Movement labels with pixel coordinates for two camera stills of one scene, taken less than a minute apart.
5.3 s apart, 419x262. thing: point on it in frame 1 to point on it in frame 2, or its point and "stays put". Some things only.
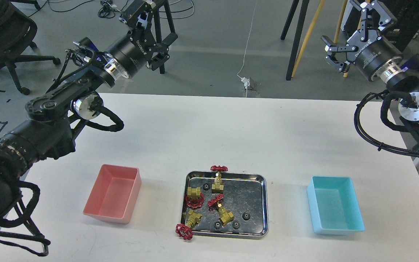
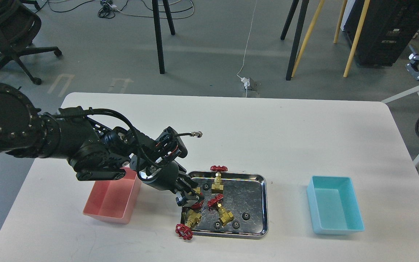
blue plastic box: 335,207 stays put
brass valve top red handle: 217,186 stays put
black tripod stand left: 156,15 stays put
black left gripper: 130,54 to 165,174
